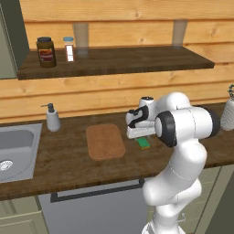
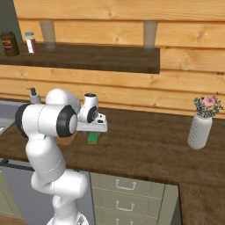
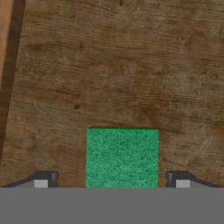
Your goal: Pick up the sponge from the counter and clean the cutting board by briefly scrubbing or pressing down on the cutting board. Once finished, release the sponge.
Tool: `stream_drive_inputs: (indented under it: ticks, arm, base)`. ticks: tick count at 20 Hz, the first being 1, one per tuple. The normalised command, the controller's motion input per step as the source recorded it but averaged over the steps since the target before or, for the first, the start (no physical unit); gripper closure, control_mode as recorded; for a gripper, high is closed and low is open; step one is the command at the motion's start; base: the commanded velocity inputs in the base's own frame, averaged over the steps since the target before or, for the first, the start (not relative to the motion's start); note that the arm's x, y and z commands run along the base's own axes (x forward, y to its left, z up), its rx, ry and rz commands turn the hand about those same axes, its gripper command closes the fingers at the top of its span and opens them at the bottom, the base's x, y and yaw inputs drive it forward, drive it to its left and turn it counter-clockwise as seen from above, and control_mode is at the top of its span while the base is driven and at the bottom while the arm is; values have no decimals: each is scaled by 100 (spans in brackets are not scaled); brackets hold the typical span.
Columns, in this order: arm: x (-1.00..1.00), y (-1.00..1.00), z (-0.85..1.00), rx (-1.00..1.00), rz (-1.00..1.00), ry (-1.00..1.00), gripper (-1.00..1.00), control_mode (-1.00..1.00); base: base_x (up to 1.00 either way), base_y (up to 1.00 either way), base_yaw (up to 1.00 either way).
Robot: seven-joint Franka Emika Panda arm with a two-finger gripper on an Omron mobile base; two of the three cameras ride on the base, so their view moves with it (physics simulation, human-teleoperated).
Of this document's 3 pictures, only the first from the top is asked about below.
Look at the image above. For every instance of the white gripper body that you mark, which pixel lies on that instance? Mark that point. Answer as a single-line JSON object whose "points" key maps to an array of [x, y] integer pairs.
{"points": [[140, 131]]}

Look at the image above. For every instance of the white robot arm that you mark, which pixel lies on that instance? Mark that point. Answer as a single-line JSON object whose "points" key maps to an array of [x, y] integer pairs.
{"points": [[182, 158]]}

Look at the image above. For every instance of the green and yellow sponge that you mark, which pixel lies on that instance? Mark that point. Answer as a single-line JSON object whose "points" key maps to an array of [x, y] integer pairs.
{"points": [[143, 143]]}

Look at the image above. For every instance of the brown wooden cutting board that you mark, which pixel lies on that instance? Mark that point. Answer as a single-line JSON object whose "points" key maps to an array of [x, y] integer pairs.
{"points": [[105, 141]]}

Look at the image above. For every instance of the dark wooden shelf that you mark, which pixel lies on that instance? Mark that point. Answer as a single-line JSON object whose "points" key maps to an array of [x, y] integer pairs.
{"points": [[115, 62]]}

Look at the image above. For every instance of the grey soap dispenser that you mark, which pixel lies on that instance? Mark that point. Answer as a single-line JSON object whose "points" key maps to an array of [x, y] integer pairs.
{"points": [[53, 119]]}

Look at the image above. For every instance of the silver box grater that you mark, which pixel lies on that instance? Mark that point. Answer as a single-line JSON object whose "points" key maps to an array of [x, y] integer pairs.
{"points": [[228, 114]]}

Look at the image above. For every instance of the grey dishwasher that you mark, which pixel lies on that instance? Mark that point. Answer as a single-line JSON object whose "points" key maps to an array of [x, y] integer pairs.
{"points": [[97, 211]]}

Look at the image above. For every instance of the olive green base cabinet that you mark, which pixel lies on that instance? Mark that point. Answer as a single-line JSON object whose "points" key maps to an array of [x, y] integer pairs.
{"points": [[207, 198], [19, 216]]}

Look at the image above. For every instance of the clear spice shaker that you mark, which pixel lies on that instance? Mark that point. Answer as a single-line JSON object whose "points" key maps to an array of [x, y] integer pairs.
{"points": [[69, 50]]}

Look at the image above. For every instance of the dark brown jar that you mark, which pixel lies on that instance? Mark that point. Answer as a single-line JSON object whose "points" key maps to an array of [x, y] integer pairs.
{"points": [[46, 52]]}

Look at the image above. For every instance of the steel sink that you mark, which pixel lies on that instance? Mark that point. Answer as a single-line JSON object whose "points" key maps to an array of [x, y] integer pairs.
{"points": [[15, 152]]}

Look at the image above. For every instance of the grey shelf bracket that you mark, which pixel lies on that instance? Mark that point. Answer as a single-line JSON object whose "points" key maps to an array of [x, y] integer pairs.
{"points": [[81, 39], [179, 33]]}

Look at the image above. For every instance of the olive green wall cabinet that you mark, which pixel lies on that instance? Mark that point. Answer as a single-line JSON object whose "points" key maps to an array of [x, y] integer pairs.
{"points": [[10, 38]]}

